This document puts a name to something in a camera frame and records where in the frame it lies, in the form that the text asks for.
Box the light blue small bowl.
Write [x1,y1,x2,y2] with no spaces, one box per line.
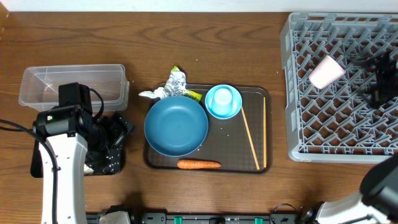
[205,85,243,119]

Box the crumpled foil wrapper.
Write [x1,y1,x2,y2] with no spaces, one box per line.
[164,66,202,102]

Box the left wooden chopstick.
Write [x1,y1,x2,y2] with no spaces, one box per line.
[241,107,260,170]

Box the orange carrot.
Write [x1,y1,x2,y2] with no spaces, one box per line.
[177,159,221,169]

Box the black waste tray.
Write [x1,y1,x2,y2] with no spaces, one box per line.
[30,116,126,179]

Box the grey dishwasher rack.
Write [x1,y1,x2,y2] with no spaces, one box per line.
[280,12,397,164]

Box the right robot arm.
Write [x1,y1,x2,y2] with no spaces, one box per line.
[298,52,397,223]

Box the white rice pile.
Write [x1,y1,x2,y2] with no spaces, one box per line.
[83,149,121,175]

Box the right wooden chopstick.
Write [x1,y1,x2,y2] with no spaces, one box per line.
[263,97,267,168]

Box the white pink cup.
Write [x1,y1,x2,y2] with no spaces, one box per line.
[308,55,345,89]

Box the clear plastic bin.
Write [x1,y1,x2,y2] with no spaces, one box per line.
[19,64,130,112]

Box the wooden chopstick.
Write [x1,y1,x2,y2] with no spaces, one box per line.
[241,107,260,170]
[263,97,267,168]

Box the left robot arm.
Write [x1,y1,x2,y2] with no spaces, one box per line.
[1,105,135,223]

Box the dark brown serving tray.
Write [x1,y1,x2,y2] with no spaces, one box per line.
[144,86,272,174]

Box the light blue cup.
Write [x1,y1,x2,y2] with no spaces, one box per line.
[211,88,233,116]

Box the dark blue plate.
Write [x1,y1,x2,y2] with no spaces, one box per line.
[144,96,209,157]

